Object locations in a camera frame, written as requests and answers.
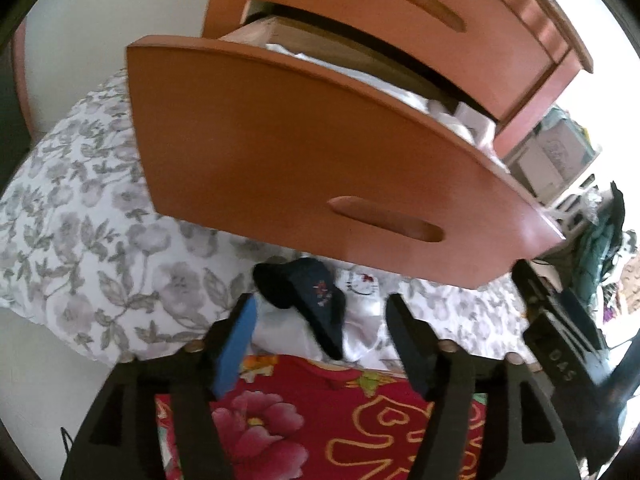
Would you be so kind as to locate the navy embroidered sock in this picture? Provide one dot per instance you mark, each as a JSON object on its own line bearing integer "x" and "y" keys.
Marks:
{"x": 306, "y": 284}

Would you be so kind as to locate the red floral blanket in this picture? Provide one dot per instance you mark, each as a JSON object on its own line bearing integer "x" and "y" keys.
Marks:
{"x": 292, "y": 418}

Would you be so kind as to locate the pink pineapple sock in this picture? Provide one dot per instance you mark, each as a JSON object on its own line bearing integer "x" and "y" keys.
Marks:
{"x": 483, "y": 129}

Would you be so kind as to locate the grey floral quilt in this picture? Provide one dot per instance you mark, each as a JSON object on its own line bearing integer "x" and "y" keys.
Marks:
{"x": 84, "y": 253}

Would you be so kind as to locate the teal jacket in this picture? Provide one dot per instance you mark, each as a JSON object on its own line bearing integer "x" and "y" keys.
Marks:
{"x": 597, "y": 247}

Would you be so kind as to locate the wooden nightstand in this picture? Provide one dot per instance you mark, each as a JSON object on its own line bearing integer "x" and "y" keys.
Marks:
{"x": 400, "y": 10}

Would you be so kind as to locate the small white bedside shelf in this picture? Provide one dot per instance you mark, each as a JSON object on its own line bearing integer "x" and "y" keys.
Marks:
{"x": 554, "y": 153}

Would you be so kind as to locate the dark teal cabinet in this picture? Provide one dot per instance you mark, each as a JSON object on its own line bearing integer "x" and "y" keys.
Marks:
{"x": 15, "y": 139}

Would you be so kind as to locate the wooden drawer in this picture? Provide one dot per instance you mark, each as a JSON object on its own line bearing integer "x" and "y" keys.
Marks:
{"x": 270, "y": 147}
{"x": 400, "y": 15}

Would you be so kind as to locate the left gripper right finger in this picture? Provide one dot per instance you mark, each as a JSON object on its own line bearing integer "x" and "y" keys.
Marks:
{"x": 523, "y": 437}

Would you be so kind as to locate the white hello kitty sock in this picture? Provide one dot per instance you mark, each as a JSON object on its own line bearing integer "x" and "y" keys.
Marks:
{"x": 287, "y": 332}

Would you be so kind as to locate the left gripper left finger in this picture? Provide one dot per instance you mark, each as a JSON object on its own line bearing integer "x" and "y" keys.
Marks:
{"x": 119, "y": 439}

